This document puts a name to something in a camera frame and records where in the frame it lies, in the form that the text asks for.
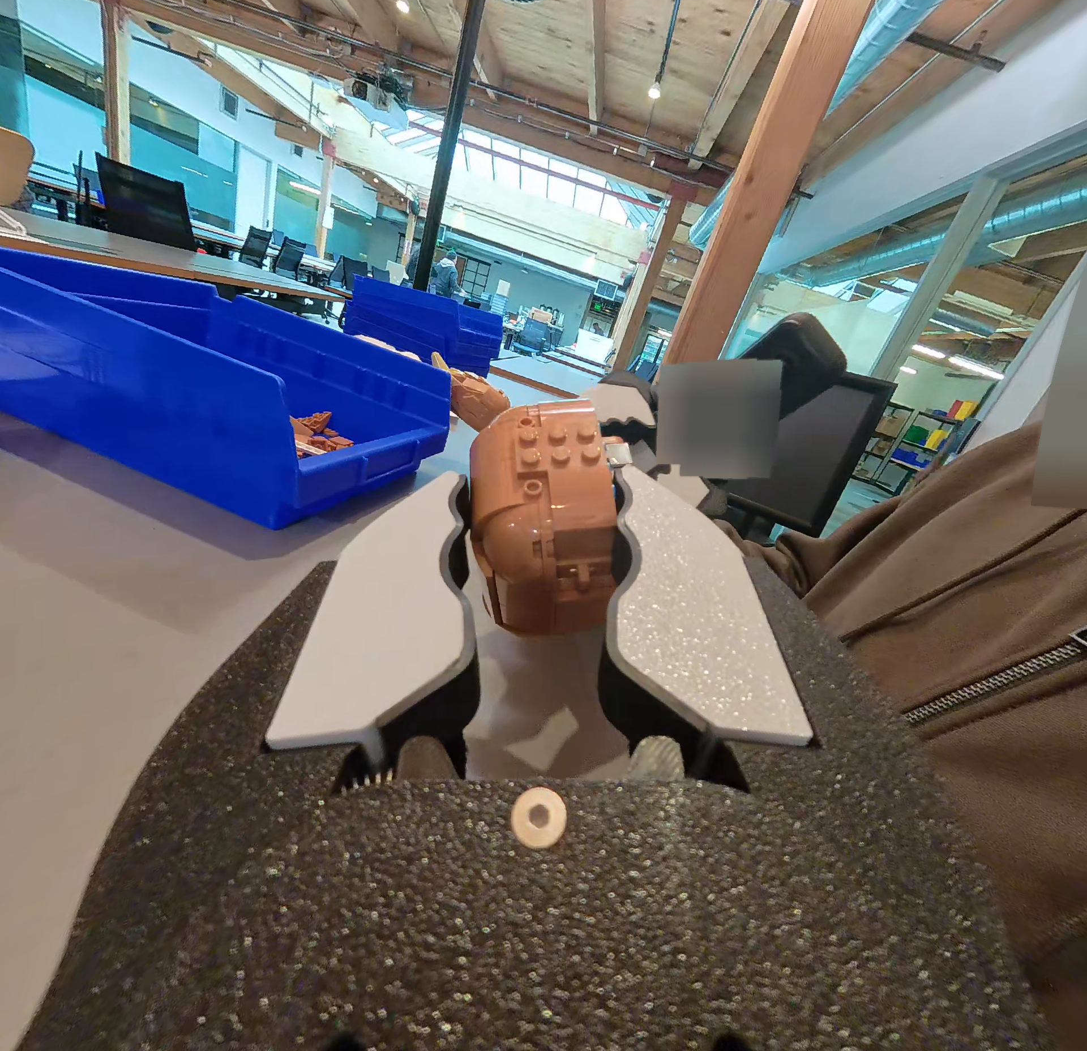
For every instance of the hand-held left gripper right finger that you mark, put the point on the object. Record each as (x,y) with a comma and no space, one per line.
(705,627)

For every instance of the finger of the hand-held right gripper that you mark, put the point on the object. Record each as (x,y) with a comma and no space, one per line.
(625,420)

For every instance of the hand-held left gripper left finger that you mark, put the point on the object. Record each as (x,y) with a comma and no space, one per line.
(382,627)

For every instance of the blue plastic bin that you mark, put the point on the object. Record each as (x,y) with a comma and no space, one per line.
(170,381)

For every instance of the black monitor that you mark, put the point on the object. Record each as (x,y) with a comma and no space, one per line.
(833,449)

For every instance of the brown toy figure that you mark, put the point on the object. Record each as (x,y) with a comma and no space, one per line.
(476,393)

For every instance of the colourful storage shelf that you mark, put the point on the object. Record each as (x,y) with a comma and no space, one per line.
(926,440)

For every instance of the pile of brown bricks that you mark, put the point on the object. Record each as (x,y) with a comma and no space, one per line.
(320,435)

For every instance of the stack of blue bins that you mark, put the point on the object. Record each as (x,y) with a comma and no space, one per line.
(425,325)

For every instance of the black pole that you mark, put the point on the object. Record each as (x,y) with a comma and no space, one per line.
(454,134)

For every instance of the ceiling projector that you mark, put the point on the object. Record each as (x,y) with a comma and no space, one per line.
(377,92)

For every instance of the wooden background table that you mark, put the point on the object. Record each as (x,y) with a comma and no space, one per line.
(170,257)

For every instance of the black office chair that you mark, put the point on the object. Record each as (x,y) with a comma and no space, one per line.
(145,202)

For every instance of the wood-framed black screen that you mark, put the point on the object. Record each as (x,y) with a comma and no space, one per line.
(14,168)

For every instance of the wooden post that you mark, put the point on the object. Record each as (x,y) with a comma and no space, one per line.
(773,160)

